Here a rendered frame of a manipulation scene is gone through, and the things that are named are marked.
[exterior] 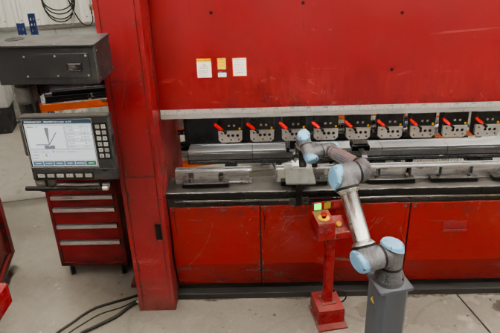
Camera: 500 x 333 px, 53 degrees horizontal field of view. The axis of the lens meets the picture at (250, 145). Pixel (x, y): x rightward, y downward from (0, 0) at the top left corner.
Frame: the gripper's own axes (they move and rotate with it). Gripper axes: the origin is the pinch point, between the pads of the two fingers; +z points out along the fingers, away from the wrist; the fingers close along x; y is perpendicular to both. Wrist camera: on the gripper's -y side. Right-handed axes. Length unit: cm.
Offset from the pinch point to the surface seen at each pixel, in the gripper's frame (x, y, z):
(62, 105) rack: 195, 95, 82
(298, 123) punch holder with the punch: 0.6, 19.6, -14.9
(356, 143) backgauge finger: -41, 22, 21
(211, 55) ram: 52, 48, -49
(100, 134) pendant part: 105, -12, -69
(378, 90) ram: -47, 33, -30
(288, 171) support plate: 7.6, -5.2, 2.0
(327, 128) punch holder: -17.5, 17.5, -12.0
